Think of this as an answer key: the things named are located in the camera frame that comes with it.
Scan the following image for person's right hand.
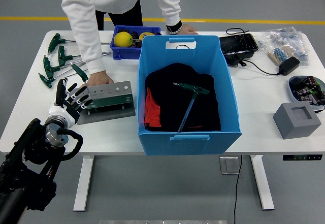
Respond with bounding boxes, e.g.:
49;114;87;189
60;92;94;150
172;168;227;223
81;70;114;87

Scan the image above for person's left hand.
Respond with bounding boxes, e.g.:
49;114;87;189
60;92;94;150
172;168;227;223
175;23;199;36

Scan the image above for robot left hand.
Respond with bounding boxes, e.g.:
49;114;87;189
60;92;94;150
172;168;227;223
48;77;93;128

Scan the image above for small green T-handle hex key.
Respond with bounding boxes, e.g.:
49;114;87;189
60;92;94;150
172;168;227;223
71;63;90;94
64;69;89;79

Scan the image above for green grey SATA tool stand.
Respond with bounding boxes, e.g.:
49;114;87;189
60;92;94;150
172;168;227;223
77;81;136;125

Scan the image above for large green T-handle hex key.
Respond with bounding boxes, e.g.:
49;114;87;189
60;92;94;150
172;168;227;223
173;82;211;133

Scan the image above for blue folding storage box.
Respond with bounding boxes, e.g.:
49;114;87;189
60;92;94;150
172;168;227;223
137;35;243;156

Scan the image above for grey cube box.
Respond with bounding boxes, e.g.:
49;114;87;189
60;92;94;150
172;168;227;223
273;101;322;140

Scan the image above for black wrist watch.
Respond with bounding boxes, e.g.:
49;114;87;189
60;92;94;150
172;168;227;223
166;18;182;33

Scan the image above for small blue plastic bin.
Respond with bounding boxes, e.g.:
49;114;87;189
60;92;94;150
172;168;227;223
109;25;161;61

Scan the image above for yellow tape measure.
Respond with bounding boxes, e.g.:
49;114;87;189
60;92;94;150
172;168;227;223
139;31;156;41

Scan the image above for yellow lemon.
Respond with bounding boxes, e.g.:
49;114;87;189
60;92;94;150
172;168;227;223
113;31;134;48

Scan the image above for black plastic tray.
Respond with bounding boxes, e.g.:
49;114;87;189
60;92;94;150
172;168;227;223
218;33;259;67

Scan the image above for red cloth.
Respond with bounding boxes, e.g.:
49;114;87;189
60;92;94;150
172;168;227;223
144;86;162;128

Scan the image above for black cloth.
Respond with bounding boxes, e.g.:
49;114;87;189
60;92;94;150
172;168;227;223
144;62;221;133

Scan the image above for white table leg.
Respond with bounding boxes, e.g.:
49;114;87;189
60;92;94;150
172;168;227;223
250;154;275;211
73;155;94;212

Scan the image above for resistor tape strip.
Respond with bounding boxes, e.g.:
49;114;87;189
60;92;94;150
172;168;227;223
267;45;295;65

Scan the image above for clear plastic parts bags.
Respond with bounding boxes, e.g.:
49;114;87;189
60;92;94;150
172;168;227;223
257;26;311;67

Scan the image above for black power adapter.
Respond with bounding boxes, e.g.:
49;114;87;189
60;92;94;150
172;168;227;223
278;56;301;76

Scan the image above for pale blue dish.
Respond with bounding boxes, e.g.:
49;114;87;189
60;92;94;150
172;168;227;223
288;75;325;112

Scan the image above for electronic parts pile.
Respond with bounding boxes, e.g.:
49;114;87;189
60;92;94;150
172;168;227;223
290;76;325;106

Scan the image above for metal floor outlet plate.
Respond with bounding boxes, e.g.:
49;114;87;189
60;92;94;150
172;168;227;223
219;156;241;175

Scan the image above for black table control panel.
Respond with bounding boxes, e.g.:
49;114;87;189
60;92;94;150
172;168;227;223
282;154;323;162

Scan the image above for white bead bracelet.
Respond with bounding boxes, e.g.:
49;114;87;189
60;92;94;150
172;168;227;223
168;23;183;35

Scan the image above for black adapter cable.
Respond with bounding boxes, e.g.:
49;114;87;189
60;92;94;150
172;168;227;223
225;27;281;76

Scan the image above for black floor cable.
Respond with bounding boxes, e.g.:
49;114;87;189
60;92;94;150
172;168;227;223
233;155;243;224

